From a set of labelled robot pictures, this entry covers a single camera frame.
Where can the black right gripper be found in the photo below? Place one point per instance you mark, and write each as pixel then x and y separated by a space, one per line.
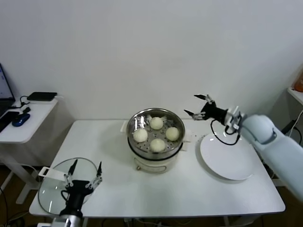
pixel 214 112

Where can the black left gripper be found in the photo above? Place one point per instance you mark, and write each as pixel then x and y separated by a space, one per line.
pixel 78 192

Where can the white steamed baozi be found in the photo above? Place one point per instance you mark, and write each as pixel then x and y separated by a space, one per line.
pixel 156 123
pixel 157 145
pixel 172 133
pixel 140 135

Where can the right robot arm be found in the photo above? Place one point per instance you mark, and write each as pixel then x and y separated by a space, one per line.
pixel 272 142

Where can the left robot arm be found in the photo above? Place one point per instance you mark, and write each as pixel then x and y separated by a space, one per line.
pixel 71 221

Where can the stainless steel steamer basket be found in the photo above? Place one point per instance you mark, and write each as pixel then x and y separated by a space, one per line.
pixel 146 156

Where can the round glass pot lid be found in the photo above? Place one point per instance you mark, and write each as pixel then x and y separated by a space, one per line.
pixel 47 196

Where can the white round plate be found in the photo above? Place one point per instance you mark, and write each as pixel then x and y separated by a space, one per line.
pixel 225 158

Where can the white electric cooker pot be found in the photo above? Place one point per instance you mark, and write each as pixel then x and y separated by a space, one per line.
pixel 151 166

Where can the white side desk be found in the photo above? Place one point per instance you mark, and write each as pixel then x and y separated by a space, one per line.
pixel 28 130

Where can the blue computer mouse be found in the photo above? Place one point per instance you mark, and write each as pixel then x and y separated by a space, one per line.
pixel 20 119

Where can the small black dongle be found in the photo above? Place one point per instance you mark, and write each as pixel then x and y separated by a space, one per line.
pixel 26 110

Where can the flat black box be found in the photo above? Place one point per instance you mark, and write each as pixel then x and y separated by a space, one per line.
pixel 42 95

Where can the white shelf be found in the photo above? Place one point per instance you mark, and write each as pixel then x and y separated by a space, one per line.
pixel 296 95

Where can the black smartphone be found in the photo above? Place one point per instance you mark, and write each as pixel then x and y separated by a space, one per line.
pixel 7 118

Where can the orange object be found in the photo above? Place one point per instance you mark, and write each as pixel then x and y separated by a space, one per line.
pixel 299 85

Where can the black laptop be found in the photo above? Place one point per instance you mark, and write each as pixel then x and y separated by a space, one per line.
pixel 4 89

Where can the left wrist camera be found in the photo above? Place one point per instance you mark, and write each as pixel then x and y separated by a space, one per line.
pixel 45 224

